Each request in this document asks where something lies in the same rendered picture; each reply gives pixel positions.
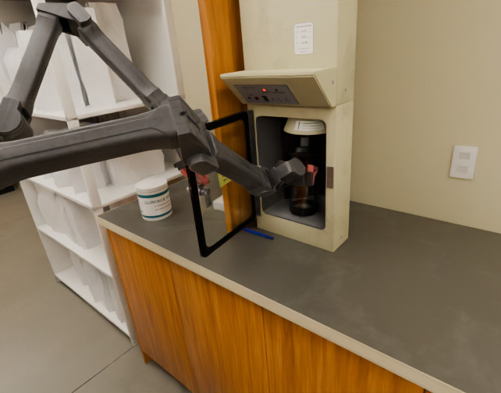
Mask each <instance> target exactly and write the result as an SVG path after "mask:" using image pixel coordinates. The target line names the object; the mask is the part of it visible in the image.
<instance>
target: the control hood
mask: <svg viewBox="0 0 501 393"><path fill-rule="evenodd" d="M220 78H221V79H222V81H223V82H224V83H225V84H226V86H227V87H228V88H229V89H230V90H231V91H232V92H233V93H234V94H235V95H236V96H237V98H238V99H239V100H240V101H241V102H242V104H269V103H250V102H247V101H246V99H245V98H244V97H243V96H242V95H241V93H240V92H239V91H238V90H237V89H236V88H235V87H234V86H233V85H287V86H288V88H289V89H290V91H291V92H292V94H293V96H294V97H295V98H296V99H297V101H298V103H299V104H269V105H286V106H304V107H322V108H332V107H335V105H336V67H332V68H310V69H265V70H244V71H239V72H234V73H224V74H221V75H220Z"/></svg>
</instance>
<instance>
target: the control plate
mask: <svg viewBox="0 0 501 393"><path fill-rule="evenodd" d="M233 86H234V87H235V88H236V89H237V90H238V91H239V92H240V93H241V95H242V96H243V97H244V98H245V99H246V101H247V102H250V103H269V104H299V103H298V101H297V99H296V98H295V97H294V96H293V94H292V92H291V91H290V89H289V88H288V86H287V85H233ZM262 89H266V91H263V90H262ZM275 89H277V90H278V91H275ZM262 96H266V97H267V98H268V99H269V101H265V100H264V99H263V97H262ZM248 97H250V98H251V99H249V98H248ZM255 97H258V98H259V100H256V99H255ZM271 97H273V98H274V99H273V100H272V99H271ZM278 97H280V98H281V99H280V100H278ZM285 97H286V98H288V100H285Z"/></svg>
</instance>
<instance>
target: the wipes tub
mask: <svg viewBox="0 0 501 393"><path fill-rule="evenodd" d="M135 187H136V191H137V197H138V201H139V205H140V210H141V213H142V217H143V219H144V220H147V221H158V220H162V219H164V218H167V217H168V216H169V215H170V214H171V213H172V205H171V200H170V196H169V188H168V183H167V180H166V179H163V178H150V179H145V180H142V181H140V182H138V183H137V184H136V185H135Z"/></svg>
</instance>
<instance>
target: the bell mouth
mask: <svg viewBox="0 0 501 393"><path fill-rule="evenodd" d="M284 131H285V132H286V133H290V134H295V135H318V134H324V133H326V124H325V122H324V121H322V120H319V119H298V118H288V119H287V122H286V125H285V127H284Z"/></svg>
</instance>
